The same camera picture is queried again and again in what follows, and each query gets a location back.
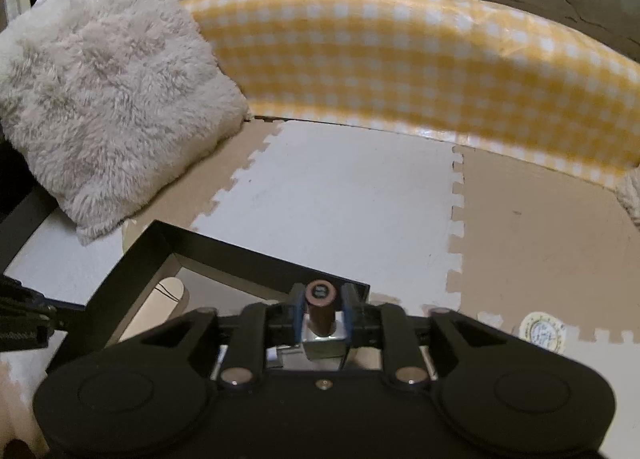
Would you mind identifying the yellow checkered padded barrier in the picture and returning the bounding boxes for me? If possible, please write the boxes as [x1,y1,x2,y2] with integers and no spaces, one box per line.
[179,0,640,192]

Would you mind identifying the white puzzle mat tile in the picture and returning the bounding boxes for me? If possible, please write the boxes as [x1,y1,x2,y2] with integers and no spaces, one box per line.
[191,121,467,320]

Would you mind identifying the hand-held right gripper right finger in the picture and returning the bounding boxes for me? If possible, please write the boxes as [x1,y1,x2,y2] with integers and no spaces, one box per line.
[342,284,507,386]

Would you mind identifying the dark furniture panel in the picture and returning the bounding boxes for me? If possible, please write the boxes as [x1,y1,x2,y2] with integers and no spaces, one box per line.
[0,136,60,272]

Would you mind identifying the round patterned tin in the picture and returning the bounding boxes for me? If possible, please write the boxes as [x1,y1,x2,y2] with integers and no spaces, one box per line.
[518,311,566,353]

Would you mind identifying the beige puzzle mat tile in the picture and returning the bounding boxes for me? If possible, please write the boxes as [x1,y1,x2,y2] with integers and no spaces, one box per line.
[446,144,640,342]
[122,118,287,252]

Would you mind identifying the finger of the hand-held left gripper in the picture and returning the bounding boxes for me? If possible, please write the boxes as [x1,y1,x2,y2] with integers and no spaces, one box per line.
[0,276,69,354]

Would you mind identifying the small cream fluffy cushion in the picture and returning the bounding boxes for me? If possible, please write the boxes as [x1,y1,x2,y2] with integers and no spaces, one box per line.
[614,171,640,232]

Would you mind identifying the white fluffy pillow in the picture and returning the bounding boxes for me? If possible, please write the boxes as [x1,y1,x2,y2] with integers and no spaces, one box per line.
[0,0,252,246]

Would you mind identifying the brown-capped cosmetic bottle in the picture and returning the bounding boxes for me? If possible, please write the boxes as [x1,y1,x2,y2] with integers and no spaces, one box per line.
[301,280,349,372]

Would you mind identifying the black cardboard box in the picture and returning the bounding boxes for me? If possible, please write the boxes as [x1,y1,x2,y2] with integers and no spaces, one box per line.
[47,220,372,372]

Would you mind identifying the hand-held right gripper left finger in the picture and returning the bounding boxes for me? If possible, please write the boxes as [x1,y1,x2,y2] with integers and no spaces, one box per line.
[141,295,307,393]

